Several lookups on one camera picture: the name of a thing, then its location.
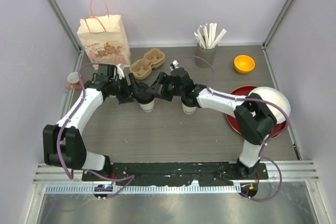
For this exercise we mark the small pink ceramic teacup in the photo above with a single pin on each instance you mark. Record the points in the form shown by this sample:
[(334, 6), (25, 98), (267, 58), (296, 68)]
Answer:
[(73, 81)]

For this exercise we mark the orange bowl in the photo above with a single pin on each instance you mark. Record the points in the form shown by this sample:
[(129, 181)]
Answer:
[(244, 64)]

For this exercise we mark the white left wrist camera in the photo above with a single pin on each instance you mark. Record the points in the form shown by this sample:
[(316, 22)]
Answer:
[(120, 72)]

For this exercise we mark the red round tray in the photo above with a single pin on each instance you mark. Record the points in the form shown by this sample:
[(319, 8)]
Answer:
[(245, 90)]

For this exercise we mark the brown cardboard cup carrier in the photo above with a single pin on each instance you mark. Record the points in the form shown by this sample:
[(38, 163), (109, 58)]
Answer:
[(152, 59)]

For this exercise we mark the paper bag with orange handles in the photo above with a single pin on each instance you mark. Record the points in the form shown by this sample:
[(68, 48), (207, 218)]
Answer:
[(104, 38)]

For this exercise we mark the white paper plate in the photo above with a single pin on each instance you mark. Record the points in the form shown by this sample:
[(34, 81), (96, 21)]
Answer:
[(276, 97)]

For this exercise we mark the white paper cup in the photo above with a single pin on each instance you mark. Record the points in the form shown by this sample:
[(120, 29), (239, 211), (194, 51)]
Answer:
[(188, 109), (147, 106)]

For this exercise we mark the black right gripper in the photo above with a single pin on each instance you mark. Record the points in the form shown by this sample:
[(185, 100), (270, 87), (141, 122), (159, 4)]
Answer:
[(158, 83)]

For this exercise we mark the black cup lid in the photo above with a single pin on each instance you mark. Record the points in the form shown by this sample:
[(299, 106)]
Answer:
[(141, 94), (189, 102)]

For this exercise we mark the perforated cable duct rail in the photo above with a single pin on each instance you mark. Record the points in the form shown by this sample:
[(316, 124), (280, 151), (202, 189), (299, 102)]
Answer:
[(194, 188)]

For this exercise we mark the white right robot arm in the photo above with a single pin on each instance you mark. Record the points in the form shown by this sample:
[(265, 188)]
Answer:
[(256, 117)]

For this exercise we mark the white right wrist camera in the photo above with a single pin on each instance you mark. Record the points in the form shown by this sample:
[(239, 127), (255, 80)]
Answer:
[(174, 65)]

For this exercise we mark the grey straw holder cup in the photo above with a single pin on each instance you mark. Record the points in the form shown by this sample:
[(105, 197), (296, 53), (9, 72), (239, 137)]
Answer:
[(204, 55)]

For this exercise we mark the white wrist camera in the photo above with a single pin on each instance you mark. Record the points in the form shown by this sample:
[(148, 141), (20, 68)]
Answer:
[(174, 65), (120, 72)]

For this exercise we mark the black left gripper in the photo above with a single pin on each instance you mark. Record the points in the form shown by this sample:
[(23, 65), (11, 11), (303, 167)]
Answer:
[(126, 97)]

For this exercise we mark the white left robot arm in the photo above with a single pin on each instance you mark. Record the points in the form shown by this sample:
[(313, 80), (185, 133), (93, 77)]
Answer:
[(62, 142)]

